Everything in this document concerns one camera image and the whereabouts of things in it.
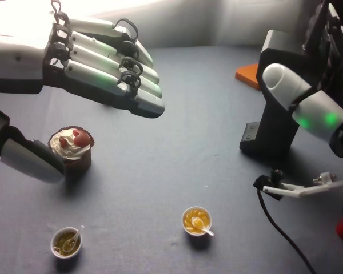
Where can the white backdrop curtain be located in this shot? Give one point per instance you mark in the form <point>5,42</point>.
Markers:
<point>203,23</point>

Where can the toy cupcake with red heart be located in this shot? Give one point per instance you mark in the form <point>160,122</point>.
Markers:
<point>74,148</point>

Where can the small bowl of green soup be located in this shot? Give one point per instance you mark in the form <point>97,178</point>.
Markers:
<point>58,242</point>

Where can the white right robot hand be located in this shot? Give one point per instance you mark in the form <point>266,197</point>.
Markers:
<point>311,108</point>

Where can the small bowl of yellow soup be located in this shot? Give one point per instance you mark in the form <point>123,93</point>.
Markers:
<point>188,221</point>

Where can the orange triangle block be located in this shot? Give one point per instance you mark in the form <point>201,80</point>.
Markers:
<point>247,75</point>

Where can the tiny white spoon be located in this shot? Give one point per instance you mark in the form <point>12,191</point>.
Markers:
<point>198,224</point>
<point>74,238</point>

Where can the grey table cloth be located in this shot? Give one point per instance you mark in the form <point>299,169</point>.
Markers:
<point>160,177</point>

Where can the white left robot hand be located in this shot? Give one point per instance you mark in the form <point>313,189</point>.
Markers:
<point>83,57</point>

